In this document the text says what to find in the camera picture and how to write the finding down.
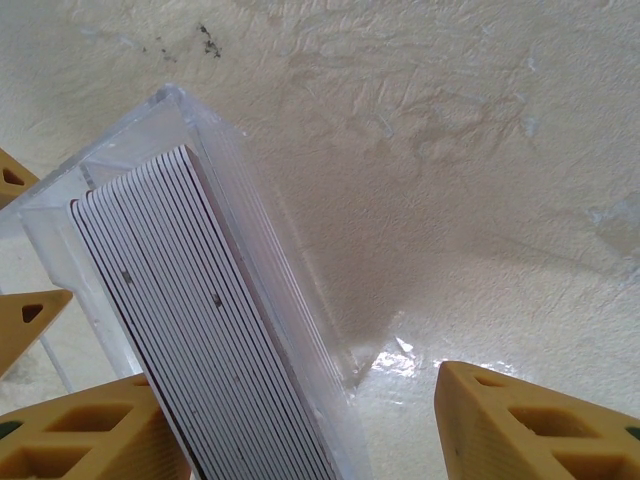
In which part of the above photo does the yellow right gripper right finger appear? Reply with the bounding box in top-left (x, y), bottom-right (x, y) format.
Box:
top-left (433, 360), bottom-right (640, 480)

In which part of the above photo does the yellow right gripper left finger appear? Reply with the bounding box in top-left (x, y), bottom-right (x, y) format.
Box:
top-left (0, 374), bottom-right (194, 480)

